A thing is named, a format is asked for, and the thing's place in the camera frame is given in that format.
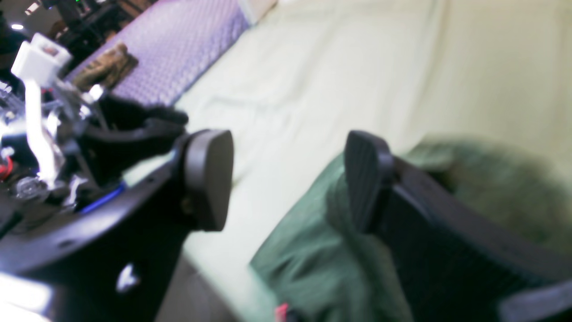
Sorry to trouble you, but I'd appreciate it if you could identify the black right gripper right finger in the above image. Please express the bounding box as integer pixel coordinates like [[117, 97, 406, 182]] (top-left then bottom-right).
[[345, 131, 571, 322]]

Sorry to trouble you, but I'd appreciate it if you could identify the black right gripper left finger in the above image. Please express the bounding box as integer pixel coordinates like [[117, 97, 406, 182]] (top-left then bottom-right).
[[1, 130, 234, 322]]

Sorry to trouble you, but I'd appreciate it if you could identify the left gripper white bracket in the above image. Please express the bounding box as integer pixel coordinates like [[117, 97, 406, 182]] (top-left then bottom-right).
[[1, 33, 189, 202]]

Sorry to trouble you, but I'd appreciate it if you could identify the light green table cloth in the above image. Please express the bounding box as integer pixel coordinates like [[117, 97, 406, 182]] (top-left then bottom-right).
[[155, 0, 571, 322]]

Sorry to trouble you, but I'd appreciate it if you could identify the green T-shirt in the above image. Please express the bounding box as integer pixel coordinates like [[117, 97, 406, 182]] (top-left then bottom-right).
[[251, 131, 571, 322]]

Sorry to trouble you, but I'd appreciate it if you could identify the purple patterned mat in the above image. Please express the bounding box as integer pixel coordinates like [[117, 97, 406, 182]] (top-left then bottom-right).
[[66, 0, 249, 106]]

